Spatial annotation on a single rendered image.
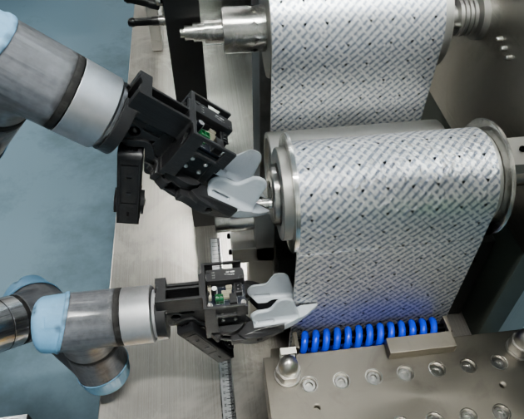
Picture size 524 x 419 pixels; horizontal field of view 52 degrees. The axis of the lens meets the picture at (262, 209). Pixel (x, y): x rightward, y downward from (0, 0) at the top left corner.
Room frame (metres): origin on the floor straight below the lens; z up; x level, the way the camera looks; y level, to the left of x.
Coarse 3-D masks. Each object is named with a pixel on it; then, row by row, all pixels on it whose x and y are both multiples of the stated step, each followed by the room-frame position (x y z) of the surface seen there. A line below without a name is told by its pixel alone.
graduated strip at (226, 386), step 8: (216, 240) 0.68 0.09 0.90; (216, 248) 0.66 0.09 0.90; (216, 256) 0.64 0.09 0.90; (224, 368) 0.41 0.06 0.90; (224, 376) 0.40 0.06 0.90; (232, 376) 0.40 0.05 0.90; (224, 384) 0.38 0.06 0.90; (232, 384) 0.38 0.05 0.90; (224, 392) 0.37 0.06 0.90; (232, 392) 0.37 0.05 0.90; (224, 400) 0.36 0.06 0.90; (232, 400) 0.36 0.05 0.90; (224, 408) 0.34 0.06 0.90; (232, 408) 0.34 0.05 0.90; (224, 416) 0.33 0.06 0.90; (232, 416) 0.33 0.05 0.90
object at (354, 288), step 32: (320, 256) 0.41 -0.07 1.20; (352, 256) 0.41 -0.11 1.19; (384, 256) 0.42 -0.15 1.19; (416, 256) 0.42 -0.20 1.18; (448, 256) 0.43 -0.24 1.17; (320, 288) 0.41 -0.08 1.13; (352, 288) 0.41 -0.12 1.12; (384, 288) 0.42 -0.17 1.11; (416, 288) 0.42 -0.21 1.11; (448, 288) 0.43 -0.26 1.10; (320, 320) 0.41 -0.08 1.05; (352, 320) 0.41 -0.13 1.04; (384, 320) 0.42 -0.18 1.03; (416, 320) 0.43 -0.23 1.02
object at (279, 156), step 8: (488, 136) 0.50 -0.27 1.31; (272, 152) 0.51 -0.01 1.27; (280, 152) 0.48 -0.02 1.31; (496, 152) 0.48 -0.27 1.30; (272, 160) 0.51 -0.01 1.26; (280, 160) 0.46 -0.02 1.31; (288, 160) 0.46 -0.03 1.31; (280, 168) 0.45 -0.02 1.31; (288, 168) 0.45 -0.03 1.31; (280, 176) 0.44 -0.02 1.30; (288, 176) 0.44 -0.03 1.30; (280, 184) 0.44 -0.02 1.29; (288, 184) 0.43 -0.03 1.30; (288, 192) 0.42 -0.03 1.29; (288, 200) 0.42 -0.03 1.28; (288, 208) 0.41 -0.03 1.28; (288, 216) 0.41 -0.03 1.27; (280, 224) 0.44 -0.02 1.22; (288, 224) 0.41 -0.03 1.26; (280, 232) 0.43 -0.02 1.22; (288, 232) 0.41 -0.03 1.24
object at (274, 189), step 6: (270, 168) 0.47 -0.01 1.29; (276, 168) 0.47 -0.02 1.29; (270, 174) 0.46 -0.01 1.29; (276, 174) 0.46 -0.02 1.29; (270, 180) 0.46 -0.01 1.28; (276, 180) 0.45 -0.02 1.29; (270, 186) 0.46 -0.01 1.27; (276, 186) 0.44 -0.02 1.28; (270, 192) 0.46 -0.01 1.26; (276, 192) 0.44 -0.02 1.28; (276, 198) 0.43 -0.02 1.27; (276, 204) 0.43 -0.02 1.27; (270, 210) 0.46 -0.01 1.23; (276, 210) 0.43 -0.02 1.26; (270, 216) 0.45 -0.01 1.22; (276, 216) 0.43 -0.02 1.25; (276, 222) 0.43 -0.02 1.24
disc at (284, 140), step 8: (280, 136) 0.52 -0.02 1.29; (288, 136) 0.49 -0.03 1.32; (280, 144) 0.52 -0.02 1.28; (288, 144) 0.47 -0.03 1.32; (288, 152) 0.47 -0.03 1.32; (296, 168) 0.44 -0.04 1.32; (296, 176) 0.43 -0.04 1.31; (296, 184) 0.42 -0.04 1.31; (296, 192) 0.41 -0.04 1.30; (296, 200) 0.41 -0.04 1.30; (296, 208) 0.40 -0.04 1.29; (296, 216) 0.40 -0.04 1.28; (296, 224) 0.39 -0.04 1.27; (296, 232) 0.39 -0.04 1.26; (288, 240) 0.44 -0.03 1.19; (296, 240) 0.39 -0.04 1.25; (296, 248) 0.39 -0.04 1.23
